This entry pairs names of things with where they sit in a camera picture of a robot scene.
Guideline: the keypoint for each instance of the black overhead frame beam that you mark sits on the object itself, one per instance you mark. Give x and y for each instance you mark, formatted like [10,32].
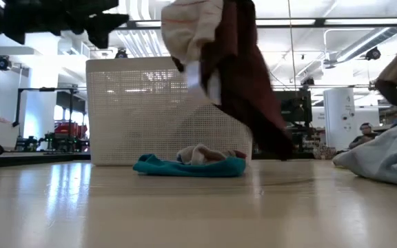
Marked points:
[288,22]

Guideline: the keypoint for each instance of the black ceiling spotlight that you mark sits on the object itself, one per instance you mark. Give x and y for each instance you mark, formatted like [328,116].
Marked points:
[373,53]
[121,54]
[3,63]

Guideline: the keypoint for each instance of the small patterned background item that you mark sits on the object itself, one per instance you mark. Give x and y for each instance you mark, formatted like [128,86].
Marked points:
[324,151]

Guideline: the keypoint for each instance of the red background machine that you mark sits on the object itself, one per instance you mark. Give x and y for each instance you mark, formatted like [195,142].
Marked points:
[69,129]

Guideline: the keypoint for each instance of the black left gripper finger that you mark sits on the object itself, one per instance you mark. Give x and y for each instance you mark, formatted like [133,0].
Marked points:
[95,4]
[105,27]

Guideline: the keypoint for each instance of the off-white knit cloth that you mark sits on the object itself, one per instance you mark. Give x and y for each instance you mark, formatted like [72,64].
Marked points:
[188,27]

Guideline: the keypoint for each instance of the black neighbouring table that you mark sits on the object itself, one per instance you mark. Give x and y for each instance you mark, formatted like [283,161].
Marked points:
[29,159]

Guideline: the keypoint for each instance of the white perforated plastic basket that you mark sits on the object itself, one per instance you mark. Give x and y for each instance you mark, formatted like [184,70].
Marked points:
[133,113]

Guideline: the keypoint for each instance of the maroon garment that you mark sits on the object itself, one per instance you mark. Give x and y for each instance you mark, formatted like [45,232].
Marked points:
[246,86]

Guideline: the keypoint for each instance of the light blue cloth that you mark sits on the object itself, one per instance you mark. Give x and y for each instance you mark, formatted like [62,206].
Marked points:
[388,158]

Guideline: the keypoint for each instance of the seated person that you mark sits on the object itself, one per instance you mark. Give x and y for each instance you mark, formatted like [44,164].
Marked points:
[364,136]

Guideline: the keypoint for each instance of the teal cloth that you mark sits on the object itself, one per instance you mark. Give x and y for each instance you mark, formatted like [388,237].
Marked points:
[184,168]

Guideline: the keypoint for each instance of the black metal frame stand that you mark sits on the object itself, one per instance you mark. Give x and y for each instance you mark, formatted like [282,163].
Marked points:
[43,89]

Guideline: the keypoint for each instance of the black background rig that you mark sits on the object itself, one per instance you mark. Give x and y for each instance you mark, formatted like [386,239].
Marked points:
[293,106]

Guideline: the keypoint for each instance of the white round pillar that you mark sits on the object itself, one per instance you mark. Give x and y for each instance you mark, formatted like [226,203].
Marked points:
[340,117]

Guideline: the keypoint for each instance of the beige crumpled cloth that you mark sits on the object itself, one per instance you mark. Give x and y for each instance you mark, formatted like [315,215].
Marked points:
[202,155]

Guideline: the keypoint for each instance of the thin hanging pole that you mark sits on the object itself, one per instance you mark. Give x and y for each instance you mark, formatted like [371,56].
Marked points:
[291,34]

